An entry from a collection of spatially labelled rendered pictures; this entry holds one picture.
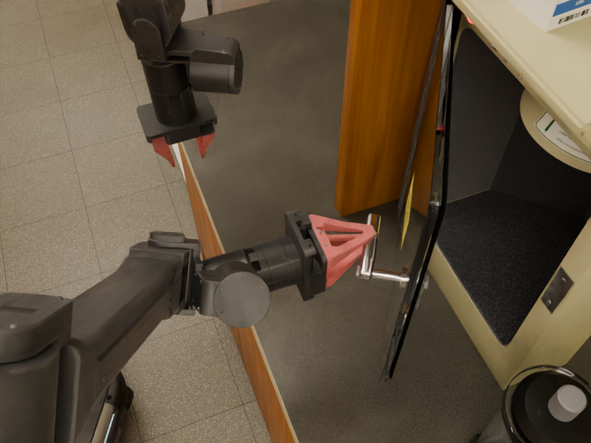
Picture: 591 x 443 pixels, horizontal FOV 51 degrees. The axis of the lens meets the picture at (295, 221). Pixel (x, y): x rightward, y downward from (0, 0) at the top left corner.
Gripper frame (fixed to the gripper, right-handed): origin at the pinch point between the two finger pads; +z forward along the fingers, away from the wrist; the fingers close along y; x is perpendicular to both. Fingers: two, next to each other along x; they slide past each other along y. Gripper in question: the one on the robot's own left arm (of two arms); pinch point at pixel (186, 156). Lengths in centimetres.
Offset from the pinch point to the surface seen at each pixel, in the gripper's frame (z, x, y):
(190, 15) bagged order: 53, 111, 23
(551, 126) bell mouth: -23, -32, 34
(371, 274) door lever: -9.9, -34.9, 13.5
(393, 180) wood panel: 11.0, -8.5, 32.1
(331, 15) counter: 17, 45, 44
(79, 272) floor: 109, 66, -38
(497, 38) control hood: -40, -35, 21
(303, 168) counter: 16.5, 4.4, 20.9
